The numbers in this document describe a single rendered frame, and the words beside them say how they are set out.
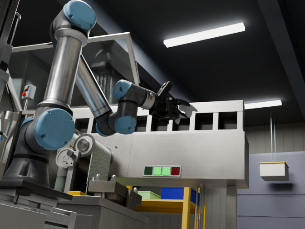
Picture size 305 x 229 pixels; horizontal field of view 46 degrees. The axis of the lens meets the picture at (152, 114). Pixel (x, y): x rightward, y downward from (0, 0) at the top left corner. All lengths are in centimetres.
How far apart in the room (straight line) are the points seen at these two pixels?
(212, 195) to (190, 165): 630
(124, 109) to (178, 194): 410
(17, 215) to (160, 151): 149
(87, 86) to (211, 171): 111
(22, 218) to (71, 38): 60
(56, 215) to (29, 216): 26
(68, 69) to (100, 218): 80
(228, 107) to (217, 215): 622
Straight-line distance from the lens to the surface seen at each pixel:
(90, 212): 179
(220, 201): 849
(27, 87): 270
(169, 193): 540
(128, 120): 129
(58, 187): 265
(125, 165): 244
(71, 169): 216
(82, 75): 141
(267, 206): 814
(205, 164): 227
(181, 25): 539
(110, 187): 202
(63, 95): 119
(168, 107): 142
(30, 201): 123
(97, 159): 223
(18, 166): 124
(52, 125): 112
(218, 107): 239
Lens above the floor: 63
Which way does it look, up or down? 23 degrees up
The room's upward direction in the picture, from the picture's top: 6 degrees clockwise
